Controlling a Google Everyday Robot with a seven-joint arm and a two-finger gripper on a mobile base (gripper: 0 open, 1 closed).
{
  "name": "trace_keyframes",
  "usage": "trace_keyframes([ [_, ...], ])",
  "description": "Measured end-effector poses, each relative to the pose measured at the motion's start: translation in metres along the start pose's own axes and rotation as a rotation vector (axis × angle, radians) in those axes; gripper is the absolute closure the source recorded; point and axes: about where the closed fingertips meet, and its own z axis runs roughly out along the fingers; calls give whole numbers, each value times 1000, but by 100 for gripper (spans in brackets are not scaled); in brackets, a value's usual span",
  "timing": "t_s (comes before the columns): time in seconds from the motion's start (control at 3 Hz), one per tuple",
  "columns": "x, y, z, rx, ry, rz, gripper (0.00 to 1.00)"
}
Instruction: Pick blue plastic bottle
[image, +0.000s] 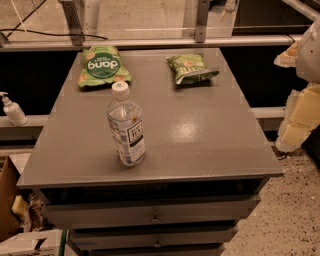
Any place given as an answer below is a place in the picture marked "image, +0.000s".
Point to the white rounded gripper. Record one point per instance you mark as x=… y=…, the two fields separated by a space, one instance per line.
x=310 y=57

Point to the clear plastic water bottle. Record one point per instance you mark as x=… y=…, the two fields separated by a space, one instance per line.
x=126 y=126

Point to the white pump dispenser bottle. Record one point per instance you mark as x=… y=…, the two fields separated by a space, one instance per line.
x=13 y=110

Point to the crumpled green snack bag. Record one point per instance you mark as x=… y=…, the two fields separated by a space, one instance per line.
x=190 y=68

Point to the grey drawer cabinet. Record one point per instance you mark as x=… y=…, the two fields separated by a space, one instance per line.
x=206 y=161

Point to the green dang snack bag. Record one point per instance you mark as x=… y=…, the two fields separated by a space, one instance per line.
x=102 y=65

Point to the white printed box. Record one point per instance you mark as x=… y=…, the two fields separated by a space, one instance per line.
x=44 y=243

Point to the brown cardboard box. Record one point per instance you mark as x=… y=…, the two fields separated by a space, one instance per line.
x=9 y=222

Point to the metal frame rail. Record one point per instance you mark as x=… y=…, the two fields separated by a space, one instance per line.
x=234 y=41

